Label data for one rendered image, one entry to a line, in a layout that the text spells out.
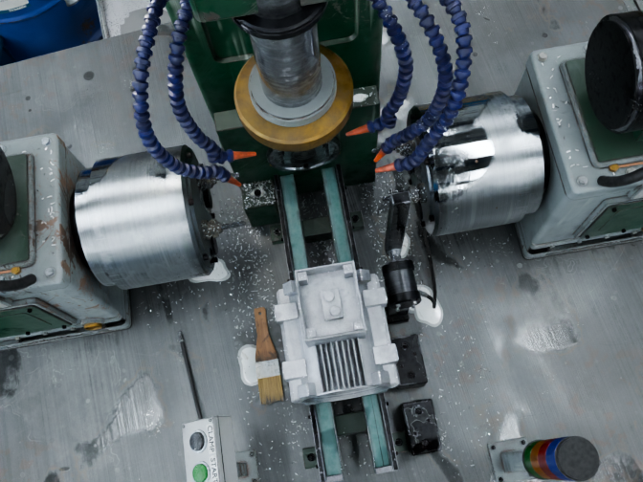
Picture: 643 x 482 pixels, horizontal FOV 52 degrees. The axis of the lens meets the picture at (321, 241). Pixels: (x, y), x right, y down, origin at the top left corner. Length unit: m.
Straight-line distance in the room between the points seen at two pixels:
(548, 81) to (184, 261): 0.72
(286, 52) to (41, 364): 0.95
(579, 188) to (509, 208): 0.13
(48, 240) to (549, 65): 0.93
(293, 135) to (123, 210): 0.35
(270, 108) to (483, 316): 0.71
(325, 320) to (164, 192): 0.35
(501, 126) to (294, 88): 0.42
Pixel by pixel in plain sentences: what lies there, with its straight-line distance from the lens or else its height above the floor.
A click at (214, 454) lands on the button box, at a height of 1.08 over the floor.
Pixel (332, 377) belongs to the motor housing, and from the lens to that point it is 1.11.
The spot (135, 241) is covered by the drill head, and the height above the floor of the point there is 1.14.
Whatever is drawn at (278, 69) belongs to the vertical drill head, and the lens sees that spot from 0.89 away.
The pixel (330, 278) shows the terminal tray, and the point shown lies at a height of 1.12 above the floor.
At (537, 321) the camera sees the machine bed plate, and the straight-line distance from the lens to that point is 1.47.
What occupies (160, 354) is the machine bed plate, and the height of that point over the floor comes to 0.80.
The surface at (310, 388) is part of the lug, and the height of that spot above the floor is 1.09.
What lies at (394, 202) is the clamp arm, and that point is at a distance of 1.02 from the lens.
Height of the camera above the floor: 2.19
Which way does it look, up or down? 71 degrees down
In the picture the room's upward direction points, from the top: 9 degrees counter-clockwise
